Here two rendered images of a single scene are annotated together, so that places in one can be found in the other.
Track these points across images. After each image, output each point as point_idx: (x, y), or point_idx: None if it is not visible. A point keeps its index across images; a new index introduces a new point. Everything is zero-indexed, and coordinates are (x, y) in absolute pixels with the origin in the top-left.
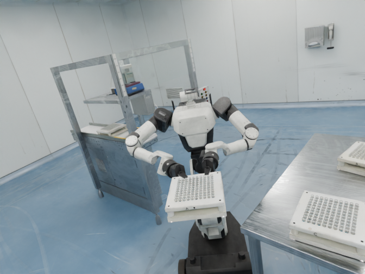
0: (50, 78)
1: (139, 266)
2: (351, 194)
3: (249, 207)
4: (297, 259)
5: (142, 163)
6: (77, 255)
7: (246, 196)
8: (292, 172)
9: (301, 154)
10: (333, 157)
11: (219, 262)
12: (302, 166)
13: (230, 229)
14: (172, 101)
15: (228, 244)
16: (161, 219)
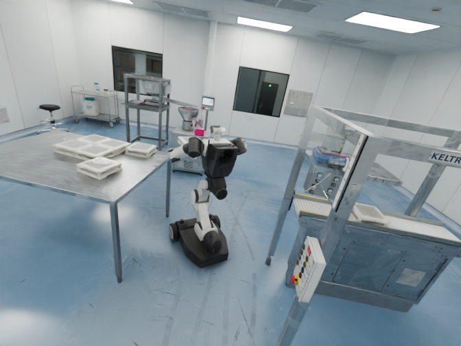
0: None
1: (249, 232)
2: (125, 160)
3: (188, 301)
4: (145, 253)
5: (280, 207)
6: (296, 230)
7: (195, 321)
8: (148, 169)
9: (138, 180)
10: (118, 176)
11: (195, 220)
12: (141, 172)
13: (195, 244)
14: (236, 139)
15: (193, 233)
16: (266, 261)
